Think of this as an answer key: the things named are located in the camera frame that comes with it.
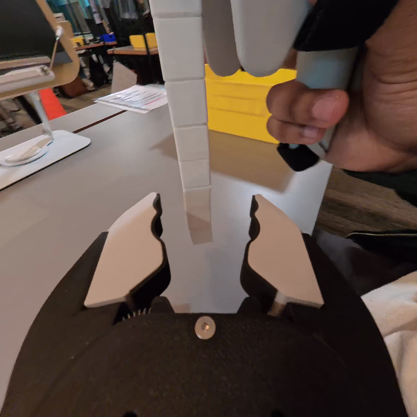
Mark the person's right forearm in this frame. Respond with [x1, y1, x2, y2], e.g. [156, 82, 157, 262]
[342, 153, 417, 204]

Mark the grey hanging card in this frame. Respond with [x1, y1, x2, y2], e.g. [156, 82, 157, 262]
[111, 61, 138, 94]

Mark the person's green jacket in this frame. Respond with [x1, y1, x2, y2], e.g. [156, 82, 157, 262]
[318, 229, 417, 295]

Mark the laminated paper sheet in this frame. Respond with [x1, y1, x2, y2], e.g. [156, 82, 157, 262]
[93, 84, 168, 114]

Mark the long yellow bin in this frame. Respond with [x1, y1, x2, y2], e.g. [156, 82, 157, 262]
[130, 33, 157, 49]

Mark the black display board on stand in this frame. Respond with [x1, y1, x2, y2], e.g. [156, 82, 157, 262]
[0, 0, 92, 191]

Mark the person's white shirt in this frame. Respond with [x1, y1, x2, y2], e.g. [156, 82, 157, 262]
[361, 272, 417, 417]

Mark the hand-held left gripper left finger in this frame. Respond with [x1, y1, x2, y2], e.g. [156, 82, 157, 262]
[84, 192, 171, 309]

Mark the person's right hand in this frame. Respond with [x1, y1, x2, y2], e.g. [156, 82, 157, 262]
[266, 0, 417, 173]

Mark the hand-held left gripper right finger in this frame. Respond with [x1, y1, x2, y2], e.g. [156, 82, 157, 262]
[240, 194, 324, 317]

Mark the white segmented bar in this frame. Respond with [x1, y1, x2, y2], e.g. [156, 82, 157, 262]
[148, 0, 214, 245]

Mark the yellow plastic bin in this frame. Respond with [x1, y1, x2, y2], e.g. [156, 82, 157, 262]
[205, 63, 297, 144]

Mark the orange plastic object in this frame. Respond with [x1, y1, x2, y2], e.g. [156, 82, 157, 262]
[37, 88, 67, 117]

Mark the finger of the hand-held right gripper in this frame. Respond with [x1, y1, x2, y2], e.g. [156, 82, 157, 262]
[230, 0, 311, 78]
[201, 0, 242, 78]

